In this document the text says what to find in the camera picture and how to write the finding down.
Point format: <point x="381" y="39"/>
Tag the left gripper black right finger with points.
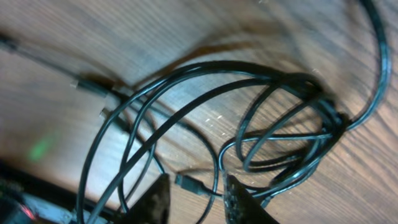
<point x="240" y="207"/>

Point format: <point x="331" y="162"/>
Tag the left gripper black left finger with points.
<point x="154" y="205"/>

